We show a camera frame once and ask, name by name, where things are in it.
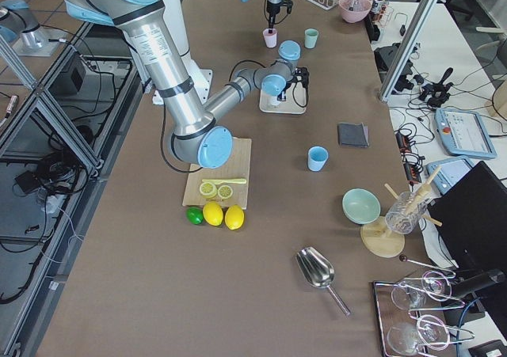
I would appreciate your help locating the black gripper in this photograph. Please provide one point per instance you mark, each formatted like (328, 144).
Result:
(283, 90)
(272, 8)

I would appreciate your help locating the pink plastic cup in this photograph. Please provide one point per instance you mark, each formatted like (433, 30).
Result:
(270, 37)

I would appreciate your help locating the cream yellow plastic cup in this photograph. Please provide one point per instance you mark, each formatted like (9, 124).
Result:
(273, 102)

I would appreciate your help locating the green plastic cup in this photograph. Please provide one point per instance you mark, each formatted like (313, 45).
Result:
(310, 38)

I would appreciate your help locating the blue plastic cup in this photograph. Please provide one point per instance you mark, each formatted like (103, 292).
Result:
(317, 158)

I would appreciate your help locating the cream rabbit tray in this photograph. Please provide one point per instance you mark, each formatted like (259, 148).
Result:
(286, 107)

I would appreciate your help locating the dark grey folded cloth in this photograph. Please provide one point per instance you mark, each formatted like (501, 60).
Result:
(353, 134)

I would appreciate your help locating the pink bowl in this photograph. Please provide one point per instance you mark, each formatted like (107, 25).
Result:
(361, 8)

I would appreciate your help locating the wooden cutting board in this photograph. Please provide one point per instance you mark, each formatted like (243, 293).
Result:
(237, 166)

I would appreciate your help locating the yellow plastic knife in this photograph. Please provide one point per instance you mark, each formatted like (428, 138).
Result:
(226, 181)

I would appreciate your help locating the upper lemon slice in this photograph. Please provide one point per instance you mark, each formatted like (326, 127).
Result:
(225, 191)

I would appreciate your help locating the green bowl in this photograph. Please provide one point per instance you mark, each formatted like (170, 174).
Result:
(361, 206)

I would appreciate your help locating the whole lemon near bowl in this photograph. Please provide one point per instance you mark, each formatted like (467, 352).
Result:
(234, 217)

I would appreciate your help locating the whole lemon middle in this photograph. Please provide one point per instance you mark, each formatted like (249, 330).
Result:
(213, 213)

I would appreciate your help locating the blue teach pendant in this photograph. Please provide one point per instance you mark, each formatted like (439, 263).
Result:
(464, 133)
(451, 171)

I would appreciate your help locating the green lime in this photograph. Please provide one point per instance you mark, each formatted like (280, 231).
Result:
(195, 215)

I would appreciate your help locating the clear glass on stand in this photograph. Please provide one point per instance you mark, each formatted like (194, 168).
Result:
(405, 213)

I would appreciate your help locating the wooden cup stand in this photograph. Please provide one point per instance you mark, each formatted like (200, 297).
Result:
(386, 243)

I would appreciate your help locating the metal scoop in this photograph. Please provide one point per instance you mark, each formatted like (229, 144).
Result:
(319, 273)

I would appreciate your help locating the black laptop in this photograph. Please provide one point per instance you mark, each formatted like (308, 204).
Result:
(473, 216)

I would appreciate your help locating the upper wine glass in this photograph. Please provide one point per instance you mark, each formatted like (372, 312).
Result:
(421, 292)

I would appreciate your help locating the wine glass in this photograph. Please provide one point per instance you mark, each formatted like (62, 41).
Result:
(428, 333)
(421, 292)

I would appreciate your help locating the black metal glass rack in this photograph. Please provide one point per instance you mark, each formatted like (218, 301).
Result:
(410, 314)

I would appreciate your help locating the lower wine glass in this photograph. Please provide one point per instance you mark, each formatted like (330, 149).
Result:
(428, 333)

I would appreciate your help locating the aluminium frame post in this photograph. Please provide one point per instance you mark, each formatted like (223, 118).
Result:
(419, 18)

